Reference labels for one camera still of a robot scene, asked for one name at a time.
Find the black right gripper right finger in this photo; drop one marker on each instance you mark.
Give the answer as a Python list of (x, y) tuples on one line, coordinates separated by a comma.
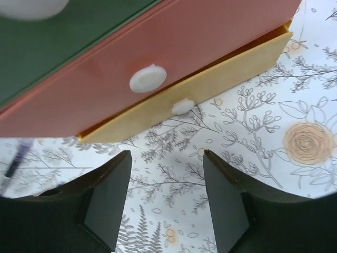
[(251, 216)]

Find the purple pen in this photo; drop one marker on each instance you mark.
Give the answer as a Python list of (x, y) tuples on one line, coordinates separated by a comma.
[(23, 148)]

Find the floral table mat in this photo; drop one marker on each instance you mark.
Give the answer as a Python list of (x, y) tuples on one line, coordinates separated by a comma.
[(279, 127)]

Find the green red yellow drawer box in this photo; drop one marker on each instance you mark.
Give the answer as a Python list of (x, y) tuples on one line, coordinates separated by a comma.
[(68, 67)]

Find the yellow bottom drawer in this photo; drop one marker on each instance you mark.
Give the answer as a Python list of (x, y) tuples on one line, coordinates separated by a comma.
[(233, 69)]

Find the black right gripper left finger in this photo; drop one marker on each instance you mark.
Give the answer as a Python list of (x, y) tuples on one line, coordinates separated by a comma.
[(83, 215)]

